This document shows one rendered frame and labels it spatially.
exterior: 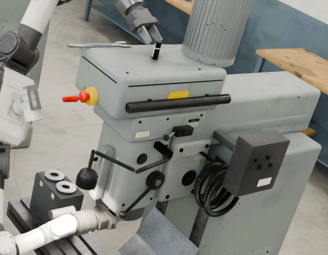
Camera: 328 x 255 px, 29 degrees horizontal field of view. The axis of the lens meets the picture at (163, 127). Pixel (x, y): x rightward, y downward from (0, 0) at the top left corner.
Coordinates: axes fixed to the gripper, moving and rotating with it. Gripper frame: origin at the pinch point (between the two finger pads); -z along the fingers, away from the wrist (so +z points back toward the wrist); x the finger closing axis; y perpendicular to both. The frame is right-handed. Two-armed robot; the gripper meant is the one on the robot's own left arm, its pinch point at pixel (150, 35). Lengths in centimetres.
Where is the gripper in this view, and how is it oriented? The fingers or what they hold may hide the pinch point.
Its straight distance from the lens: 215.1
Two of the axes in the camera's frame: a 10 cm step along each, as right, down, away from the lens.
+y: 5.9, -5.3, -6.0
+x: -6.0, 2.0, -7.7
